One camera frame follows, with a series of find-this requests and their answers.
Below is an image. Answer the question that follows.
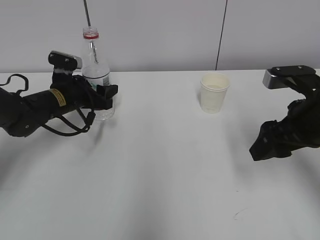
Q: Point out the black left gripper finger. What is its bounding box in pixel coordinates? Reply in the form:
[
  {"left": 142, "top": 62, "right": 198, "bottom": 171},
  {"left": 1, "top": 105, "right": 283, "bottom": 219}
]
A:
[{"left": 96, "top": 84, "right": 118, "bottom": 110}]

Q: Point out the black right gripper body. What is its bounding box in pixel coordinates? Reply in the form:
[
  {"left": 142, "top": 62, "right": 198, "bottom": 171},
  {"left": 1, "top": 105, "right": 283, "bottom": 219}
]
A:
[{"left": 249, "top": 99, "right": 320, "bottom": 161}]

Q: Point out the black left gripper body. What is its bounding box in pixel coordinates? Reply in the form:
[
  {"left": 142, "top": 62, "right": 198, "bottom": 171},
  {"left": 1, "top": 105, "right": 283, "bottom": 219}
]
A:
[{"left": 51, "top": 72, "right": 105, "bottom": 110}]

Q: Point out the clear red-label water bottle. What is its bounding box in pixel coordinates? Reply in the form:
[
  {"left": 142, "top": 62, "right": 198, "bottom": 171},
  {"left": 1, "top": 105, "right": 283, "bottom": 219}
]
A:
[{"left": 81, "top": 25, "right": 116, "bottom": 122}]

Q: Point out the white paper cup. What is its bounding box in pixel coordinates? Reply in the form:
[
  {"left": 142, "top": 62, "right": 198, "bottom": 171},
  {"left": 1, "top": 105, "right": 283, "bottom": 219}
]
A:
[{"left": 199, "top": 72, "right": 230, "bottom": 114}]

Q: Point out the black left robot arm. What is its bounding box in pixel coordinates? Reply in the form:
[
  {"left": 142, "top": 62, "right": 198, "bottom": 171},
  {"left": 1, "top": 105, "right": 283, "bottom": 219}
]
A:
[{"left": 0, "top": 72, "right": 118, "bottom": 137}]

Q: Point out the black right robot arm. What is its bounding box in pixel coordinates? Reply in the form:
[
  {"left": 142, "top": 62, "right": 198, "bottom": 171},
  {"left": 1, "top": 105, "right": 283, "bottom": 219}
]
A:
[{"left": 249, "top": 76, "right": 320, "bottom": 162}]

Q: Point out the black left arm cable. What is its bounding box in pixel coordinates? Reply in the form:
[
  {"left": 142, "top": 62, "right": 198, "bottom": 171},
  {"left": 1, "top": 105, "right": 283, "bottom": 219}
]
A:
[{"left": 0, "top": 73, "right": 96, "bottom": 137}]

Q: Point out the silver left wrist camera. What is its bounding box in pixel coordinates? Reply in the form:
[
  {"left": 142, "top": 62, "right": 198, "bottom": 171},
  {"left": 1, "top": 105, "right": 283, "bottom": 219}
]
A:
[{"left": 48, "top": 50, "right": 83, "bottom": 74}]

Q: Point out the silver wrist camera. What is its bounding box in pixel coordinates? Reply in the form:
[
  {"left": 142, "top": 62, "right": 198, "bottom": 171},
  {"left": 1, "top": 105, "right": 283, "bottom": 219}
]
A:
[
  {"left": 48, "top": 50, "right": 83, "bottom": 74},
  {"left": 262, "top": 65, "right": 320, "bottom": 94}
]

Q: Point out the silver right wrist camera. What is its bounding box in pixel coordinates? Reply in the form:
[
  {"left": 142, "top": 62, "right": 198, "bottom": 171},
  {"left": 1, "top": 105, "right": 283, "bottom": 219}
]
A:
[{"left": 262, "top": 65, "right": 320, "bottom": 94}]

